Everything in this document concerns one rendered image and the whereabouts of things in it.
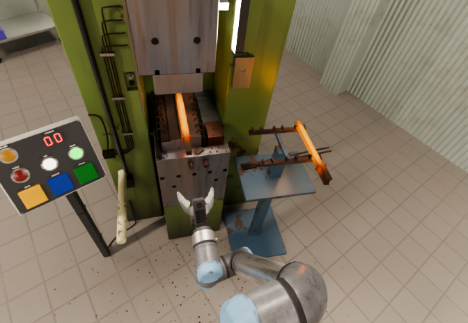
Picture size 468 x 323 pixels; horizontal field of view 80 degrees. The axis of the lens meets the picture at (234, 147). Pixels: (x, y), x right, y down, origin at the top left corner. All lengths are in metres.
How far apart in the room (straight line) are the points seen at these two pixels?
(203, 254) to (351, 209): 1.79
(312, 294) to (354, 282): 1.71
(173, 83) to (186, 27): 0.24
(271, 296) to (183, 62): 0.86
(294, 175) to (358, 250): 1.03
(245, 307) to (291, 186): 1.06
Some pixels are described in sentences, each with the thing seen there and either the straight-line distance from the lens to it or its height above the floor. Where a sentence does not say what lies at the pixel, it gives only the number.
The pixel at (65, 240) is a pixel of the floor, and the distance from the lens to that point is 2.40.
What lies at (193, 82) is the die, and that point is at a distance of 1.21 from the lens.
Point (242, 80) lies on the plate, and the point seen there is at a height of 1.23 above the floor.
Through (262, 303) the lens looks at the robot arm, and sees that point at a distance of 0.63.
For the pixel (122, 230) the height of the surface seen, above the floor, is 0.64.
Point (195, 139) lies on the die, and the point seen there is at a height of 0.98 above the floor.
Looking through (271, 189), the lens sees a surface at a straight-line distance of 1.55.
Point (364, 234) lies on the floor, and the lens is 2.58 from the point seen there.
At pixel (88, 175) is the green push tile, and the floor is 1.00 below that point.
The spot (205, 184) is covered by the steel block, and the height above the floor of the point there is 0.65.
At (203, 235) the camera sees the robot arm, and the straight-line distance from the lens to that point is 1.09.
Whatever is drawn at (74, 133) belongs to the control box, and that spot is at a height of 1.16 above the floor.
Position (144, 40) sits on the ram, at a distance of 1.10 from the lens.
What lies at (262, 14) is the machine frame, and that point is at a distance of 1.30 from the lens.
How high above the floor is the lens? 2.02
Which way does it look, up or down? 47 degrees down
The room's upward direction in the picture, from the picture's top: 9 degrees clockwise
